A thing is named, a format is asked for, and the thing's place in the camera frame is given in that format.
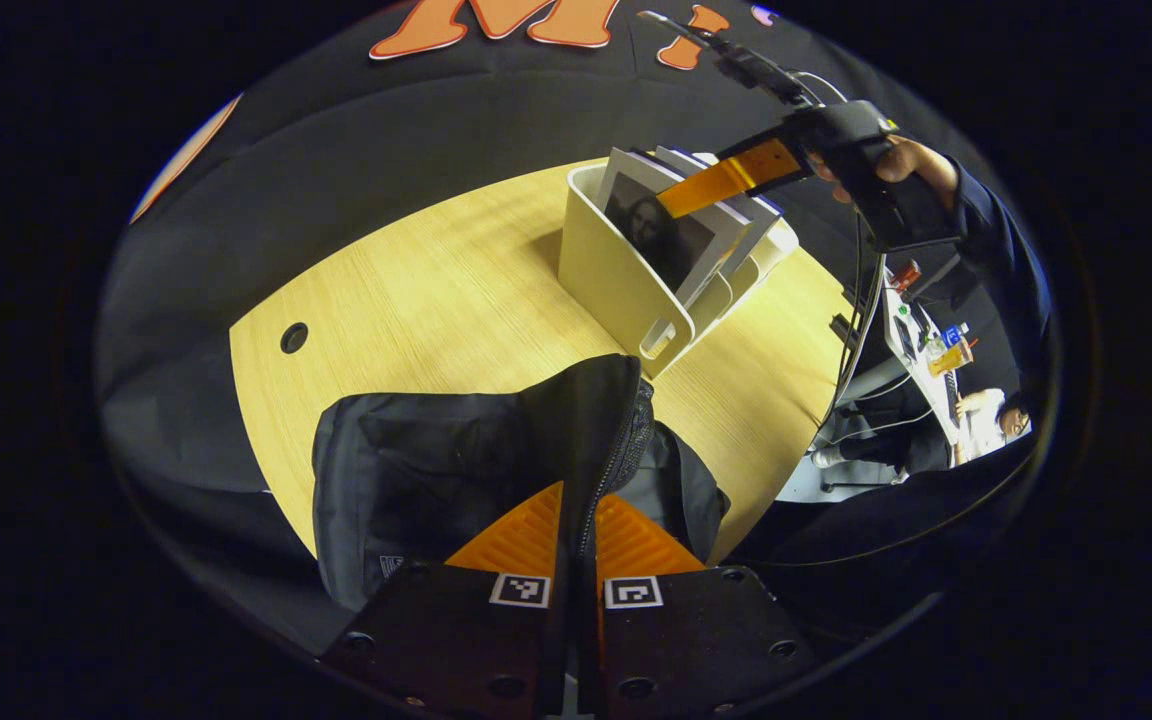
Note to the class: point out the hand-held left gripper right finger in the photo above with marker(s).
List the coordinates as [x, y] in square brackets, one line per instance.
[696, 630]

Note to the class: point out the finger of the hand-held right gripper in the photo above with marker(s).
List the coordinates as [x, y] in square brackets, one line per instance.
[726, 178]

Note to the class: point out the black table clamp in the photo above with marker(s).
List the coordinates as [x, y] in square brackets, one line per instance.
[844, 328]

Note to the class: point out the portrait cover book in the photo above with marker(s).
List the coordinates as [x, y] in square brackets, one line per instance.
[656, 235]

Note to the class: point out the black schoolbag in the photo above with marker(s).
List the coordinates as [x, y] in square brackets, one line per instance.
[436, 460]

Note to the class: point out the blue spine book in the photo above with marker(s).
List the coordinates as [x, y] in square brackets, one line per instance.
[761, 215]

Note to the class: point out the white background desk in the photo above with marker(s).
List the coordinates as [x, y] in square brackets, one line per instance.
[911, 345]

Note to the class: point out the white bookshelf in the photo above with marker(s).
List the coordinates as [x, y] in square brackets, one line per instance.
[606, 270]

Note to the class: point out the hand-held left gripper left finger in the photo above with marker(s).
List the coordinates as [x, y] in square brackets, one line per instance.
[446, 630]

